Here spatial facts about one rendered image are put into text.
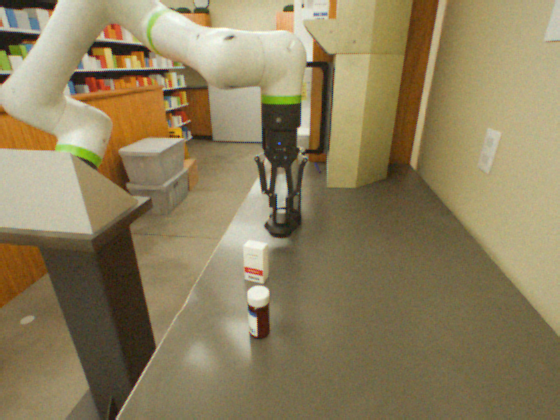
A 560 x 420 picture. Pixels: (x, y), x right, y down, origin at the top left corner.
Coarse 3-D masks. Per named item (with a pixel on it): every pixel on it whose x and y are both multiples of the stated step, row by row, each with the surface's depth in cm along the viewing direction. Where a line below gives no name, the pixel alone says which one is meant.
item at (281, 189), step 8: (296, 160) 88; (280, 168) 89; (296, 168) 89; (280, 176) 90; (296, 176) 90; (280, 184) 91; (296, 184) 91; (280, 192) 92; (280, 200) 93; (296, 200) 94; (272, 208) 96; (280, 208) 94; (296, 208) 95; (296, 216) 96
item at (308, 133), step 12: (312, 72) 140; (312, 84) 142; (312, 96) 144; (312, 108) 146; (312, 120) 148; (300, 132) 152; (312, 132) 151; (324, 132) 149; (300, 144) 154; (312, 144) 153
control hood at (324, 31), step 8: (304, 24) 106; (312, 24) 105; (320, 24) 105; (328, 24) 105; (336, 24) 105; (312, 32) 106; (320, 32) 106; (328, 32) 106; (336, 32) 105; (320, 40) 107; (328, 40) 107; (336, 40) 107; (328, 48) 108; (336, 48) 108
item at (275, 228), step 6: (282, 210) 85; (276, 216) 84; (282, 216) 84; (270, 222) 85; (276, 222) 85; (282, 222) 84; (288, 222) 85; (294, 222) 85; (270, 228) 83; (276, 228) 82; (282, 228) 82; (288, 228) 83; (294, 228) 84; (270, 234) 85; (276, 234) 83; (282, 234) 83; (288, 234) 84
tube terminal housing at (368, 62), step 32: (352, 0) 101; (384, 0) 103; (352, 32) 105; (384, 32) 108; (352, 64) 109; (384, 64) 113; (352, 96) 113; (384, 96) 119; (352, 128) 117; (384, 128) 125; (352, 160) 122; (384, 160) 133
